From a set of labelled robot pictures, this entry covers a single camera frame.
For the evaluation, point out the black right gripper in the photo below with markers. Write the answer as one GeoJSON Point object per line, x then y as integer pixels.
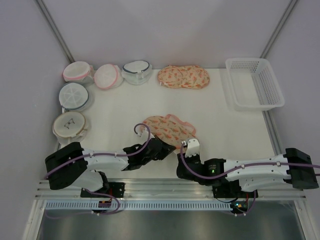
{"type": "Point", "coordinates": [197, 157]}

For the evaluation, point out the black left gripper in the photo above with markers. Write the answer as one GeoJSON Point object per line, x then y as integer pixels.
{"type": "Point", "coordinates": [166, 150]}

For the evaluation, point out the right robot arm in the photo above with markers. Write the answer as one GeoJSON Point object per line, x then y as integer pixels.
{"type": "Point", "coordinates": [293, 167]}

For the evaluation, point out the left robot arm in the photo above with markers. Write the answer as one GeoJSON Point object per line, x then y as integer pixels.
{"type": "Point", "coordinates": [78, 166]}

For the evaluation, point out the navy trimmed white mesh bag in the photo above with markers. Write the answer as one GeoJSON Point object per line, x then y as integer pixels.
{"type": "Point", "coordinates": [137, 72]}

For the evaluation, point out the pink trimmed white mesh bag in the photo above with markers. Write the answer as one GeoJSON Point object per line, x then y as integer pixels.
{"type": "Point", "coordinates": [108, 76]}

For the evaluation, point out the beige round bag with glasses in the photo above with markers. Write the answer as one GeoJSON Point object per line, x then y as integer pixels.
{"type": "Point", "coordinates": [71, 126]}

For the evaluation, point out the blue trimmed round laundry bag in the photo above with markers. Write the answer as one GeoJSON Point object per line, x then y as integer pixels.
{"type": "Point", "coordinates": [74, 97]}

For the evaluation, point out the pink trimmed round laundry bag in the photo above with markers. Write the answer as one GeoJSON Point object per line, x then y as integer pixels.
{"type": "Point", "coordinates": [79, 72]}

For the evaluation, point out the white plastic basket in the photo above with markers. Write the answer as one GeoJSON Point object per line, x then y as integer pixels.
{"type": "Point", "coordinates": [253, 85]}

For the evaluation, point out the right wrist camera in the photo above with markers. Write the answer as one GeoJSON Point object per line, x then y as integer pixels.
{"type": "Point", "coordinates": [190, 147]}

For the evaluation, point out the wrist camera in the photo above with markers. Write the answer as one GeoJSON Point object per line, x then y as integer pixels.
{"type": "Point", "coordinates": [143, 133]}
{"type": "Point", "coordinates": [190, 147]}

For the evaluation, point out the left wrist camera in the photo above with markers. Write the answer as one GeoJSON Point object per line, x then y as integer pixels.
{"type": "Point", "coordinates": [143, 133]}

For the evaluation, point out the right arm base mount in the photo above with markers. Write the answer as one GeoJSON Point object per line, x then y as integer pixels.
{"type": "Point", "coordinates": [231, 190]}

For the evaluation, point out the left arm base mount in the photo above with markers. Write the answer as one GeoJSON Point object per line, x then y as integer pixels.
{"type": "Point", "coordinates": [116, 189]}

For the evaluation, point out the white slotted cable duct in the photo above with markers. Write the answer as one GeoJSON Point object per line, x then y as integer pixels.
{"type": "Point", "coordinates": [137, 205]}

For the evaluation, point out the aluminium frame post left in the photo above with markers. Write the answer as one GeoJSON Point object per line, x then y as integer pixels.
{"type": "Point", "coordinates": [54, 29]}

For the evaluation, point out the aluminium frame post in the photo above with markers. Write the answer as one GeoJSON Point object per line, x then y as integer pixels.
{"type": "Point", "coordinates": [279, 27]}
{"type": "Point", "coordinates": [54, 29]}

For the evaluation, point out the aluminium frame post right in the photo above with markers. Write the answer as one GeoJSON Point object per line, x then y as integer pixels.
{"type": "Point", "coordinates": [279, 27]}

